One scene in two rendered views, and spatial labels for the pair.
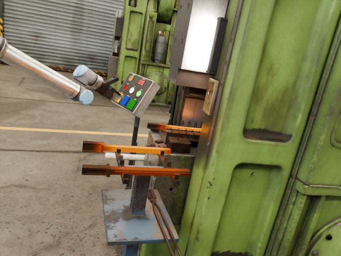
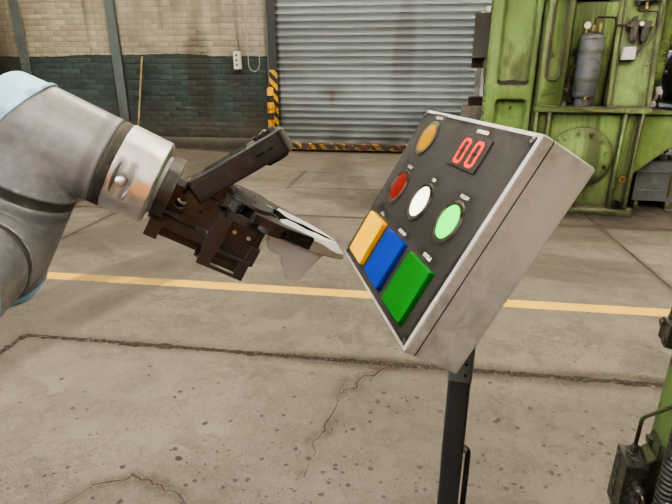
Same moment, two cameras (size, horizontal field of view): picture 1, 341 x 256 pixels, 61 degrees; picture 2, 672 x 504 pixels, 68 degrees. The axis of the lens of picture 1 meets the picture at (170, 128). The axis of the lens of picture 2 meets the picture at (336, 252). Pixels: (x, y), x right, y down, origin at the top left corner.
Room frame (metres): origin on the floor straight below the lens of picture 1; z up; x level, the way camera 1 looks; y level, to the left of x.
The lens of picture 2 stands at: (1.52, 0.10, 1.26)
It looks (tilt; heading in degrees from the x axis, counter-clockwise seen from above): 20 degrees down; 30
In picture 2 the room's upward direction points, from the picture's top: straight up
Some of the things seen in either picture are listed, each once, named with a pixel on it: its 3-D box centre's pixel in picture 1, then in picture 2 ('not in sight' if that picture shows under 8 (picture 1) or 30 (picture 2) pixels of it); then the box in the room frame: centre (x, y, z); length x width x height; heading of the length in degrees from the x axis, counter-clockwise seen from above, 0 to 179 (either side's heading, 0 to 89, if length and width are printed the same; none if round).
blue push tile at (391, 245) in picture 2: (125, 100); (386, 259); (2.14, 0.37, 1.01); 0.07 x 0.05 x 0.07; 41
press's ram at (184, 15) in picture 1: (217, 36); not in sight; (1.72, -0.17, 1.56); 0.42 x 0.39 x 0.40; 106
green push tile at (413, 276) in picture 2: (132, 104); (409, 288); (2.06, 0.31, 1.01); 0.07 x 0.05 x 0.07; 41
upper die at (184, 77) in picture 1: (206, 78); not in sight; (1.76, -0.16, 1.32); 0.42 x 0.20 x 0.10; 106
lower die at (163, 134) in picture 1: (194, 134); not in sight; (1.76, -0.16, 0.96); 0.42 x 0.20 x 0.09; 106
